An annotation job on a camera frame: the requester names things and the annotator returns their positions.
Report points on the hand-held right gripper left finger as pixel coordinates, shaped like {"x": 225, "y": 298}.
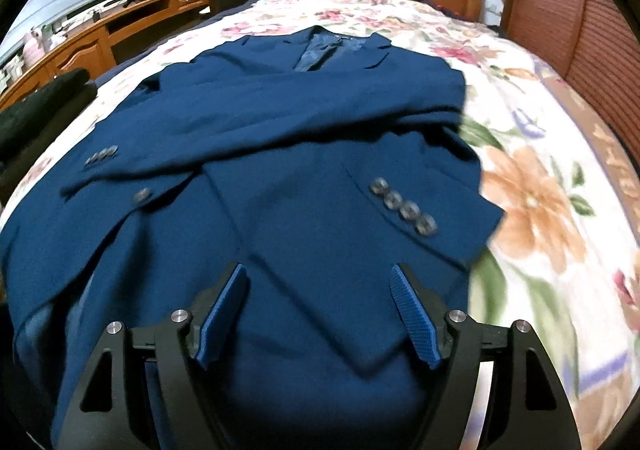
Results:
{"x": 222, "y": 315}

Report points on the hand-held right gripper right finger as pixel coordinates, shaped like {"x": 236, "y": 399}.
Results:
{"x": 415, "y": 315}

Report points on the navy blue suit jacket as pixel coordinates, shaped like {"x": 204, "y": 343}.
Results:
{"x": 300, "y": 130}

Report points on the black folded clothes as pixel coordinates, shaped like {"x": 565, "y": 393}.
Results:
{"x": 45, "y": 95}

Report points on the floral blanket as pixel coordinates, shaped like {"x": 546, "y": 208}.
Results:
{"x": 540, "y": 210}

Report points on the wooden desk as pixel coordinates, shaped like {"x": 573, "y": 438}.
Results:
{"x": 75, "y": 50}

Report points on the white desk organizer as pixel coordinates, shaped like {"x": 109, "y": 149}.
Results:
{"x": 11, "y": 68}

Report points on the pink bottle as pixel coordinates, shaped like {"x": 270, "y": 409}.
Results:
{"x": 33, "y": 44}

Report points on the wooden louvered wardrobe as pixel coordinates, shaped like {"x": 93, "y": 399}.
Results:
{"x": 575, "y": 20}

